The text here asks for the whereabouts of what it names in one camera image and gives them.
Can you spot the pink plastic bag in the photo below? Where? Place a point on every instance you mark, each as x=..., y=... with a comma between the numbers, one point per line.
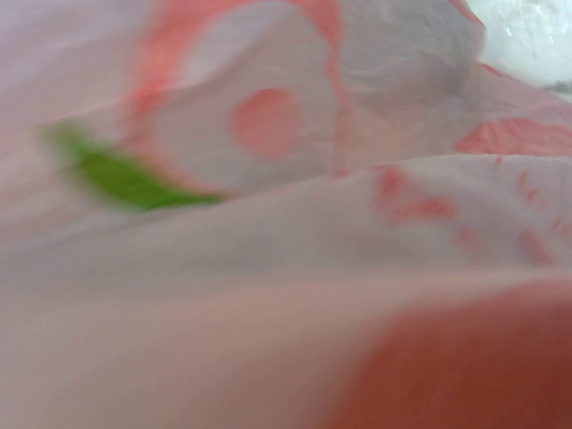
x=285, y=214

